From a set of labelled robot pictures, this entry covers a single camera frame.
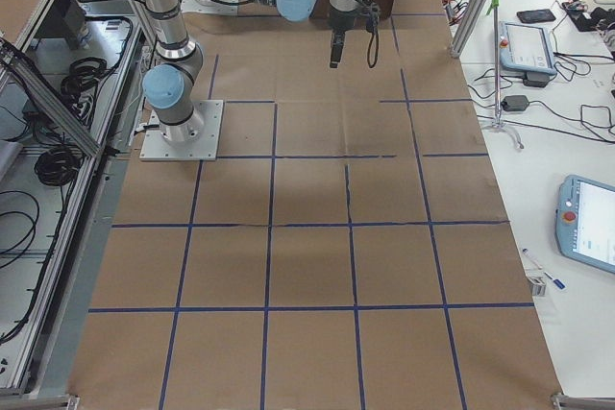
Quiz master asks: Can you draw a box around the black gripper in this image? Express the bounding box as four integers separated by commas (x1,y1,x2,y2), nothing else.
328,0,381,68

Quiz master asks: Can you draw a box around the green grabber stick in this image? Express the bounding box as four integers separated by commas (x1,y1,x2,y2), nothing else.
482,0,525,151

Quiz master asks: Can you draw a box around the blue teach pendant tablet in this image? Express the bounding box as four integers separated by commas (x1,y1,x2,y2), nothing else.
499,21,556,76

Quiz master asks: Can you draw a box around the black smartphone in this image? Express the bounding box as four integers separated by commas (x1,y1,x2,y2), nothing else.
516,9,555,24

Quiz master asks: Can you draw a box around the blue white pen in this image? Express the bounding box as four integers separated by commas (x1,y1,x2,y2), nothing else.
522,248,566,290

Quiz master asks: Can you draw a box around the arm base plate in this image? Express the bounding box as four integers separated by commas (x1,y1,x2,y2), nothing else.
139,100,224,161

